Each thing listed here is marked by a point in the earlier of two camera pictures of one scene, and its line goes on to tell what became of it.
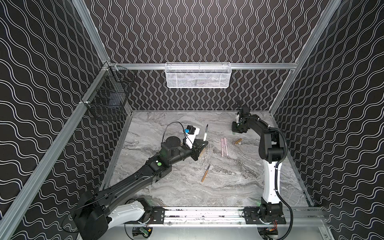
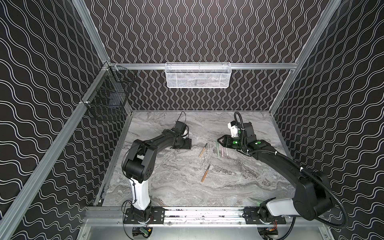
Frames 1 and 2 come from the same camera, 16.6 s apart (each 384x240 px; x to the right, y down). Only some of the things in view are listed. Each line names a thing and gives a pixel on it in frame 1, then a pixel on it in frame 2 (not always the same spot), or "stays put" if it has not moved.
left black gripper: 195,150 → 184,142
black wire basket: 107,95 stays put
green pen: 206,133 → 217,146
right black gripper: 238,126 → 229,141
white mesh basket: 198,75 stays put
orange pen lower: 205,173 stays put
